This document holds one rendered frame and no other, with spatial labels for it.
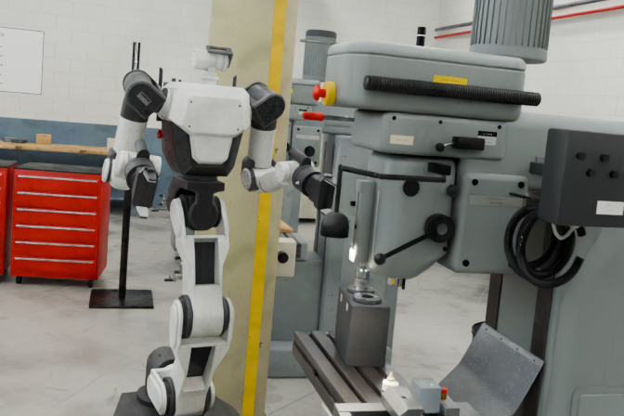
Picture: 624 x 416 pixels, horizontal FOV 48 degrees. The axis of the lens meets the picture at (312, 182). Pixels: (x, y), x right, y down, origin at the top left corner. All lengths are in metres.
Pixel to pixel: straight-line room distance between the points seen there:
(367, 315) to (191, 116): 0.82
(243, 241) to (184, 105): 1.40
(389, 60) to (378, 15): 9.81
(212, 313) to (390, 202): 0.83
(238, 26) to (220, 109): 1.21
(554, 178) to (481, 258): 0.32
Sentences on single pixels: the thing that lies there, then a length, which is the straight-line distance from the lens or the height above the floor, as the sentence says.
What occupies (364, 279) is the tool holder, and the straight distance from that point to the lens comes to 2.23.
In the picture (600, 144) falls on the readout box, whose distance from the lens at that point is 1.64.
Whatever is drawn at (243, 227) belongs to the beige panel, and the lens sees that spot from 3.50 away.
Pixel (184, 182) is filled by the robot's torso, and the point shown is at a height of 1.44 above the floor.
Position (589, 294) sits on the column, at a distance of 1.93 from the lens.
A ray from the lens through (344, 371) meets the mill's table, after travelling 2.11.
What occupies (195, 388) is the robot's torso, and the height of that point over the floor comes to 0.74.
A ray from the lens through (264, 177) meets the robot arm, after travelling 2.43.
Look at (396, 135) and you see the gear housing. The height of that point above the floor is 1.68.
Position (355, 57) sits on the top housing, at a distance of 1.64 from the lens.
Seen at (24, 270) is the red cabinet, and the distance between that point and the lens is 6.43.
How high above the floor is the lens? 1.73
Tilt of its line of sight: 6 degrees down
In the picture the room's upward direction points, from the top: 5 degrees clockwise
